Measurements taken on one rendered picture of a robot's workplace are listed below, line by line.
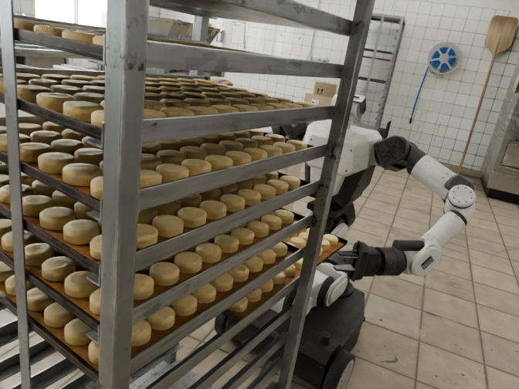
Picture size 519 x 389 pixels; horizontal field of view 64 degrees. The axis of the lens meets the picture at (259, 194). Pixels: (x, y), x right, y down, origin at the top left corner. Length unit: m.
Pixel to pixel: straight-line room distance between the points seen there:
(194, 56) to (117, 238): 0.25
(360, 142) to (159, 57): 1.11
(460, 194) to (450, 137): 4.88
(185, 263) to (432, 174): 0.98
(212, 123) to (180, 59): 0.12
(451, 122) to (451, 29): 1.19
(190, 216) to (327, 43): 5.86
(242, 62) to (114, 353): 0.44
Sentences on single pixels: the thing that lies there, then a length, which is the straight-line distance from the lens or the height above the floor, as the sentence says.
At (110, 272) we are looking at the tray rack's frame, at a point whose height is 0.98.
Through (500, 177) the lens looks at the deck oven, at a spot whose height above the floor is 0.26.
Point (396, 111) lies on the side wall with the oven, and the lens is 6.30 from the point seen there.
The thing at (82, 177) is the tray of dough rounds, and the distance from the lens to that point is 0.62.
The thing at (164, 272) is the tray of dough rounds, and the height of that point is 0.88.
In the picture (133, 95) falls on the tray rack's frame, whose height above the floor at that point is 1.19.
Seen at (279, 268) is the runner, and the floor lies 0.78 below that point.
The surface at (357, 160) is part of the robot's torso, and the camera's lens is 1.55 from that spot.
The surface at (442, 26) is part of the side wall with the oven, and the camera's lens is 6.29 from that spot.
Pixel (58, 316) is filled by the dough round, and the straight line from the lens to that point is 0.79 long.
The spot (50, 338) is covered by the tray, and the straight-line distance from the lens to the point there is 0.76.
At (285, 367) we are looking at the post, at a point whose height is 0.41.
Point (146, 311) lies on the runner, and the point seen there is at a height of 0.87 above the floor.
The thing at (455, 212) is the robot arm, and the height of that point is 0.85.
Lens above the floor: 1.26
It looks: 20 degrees down
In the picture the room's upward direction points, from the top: 9 degrees clockwise
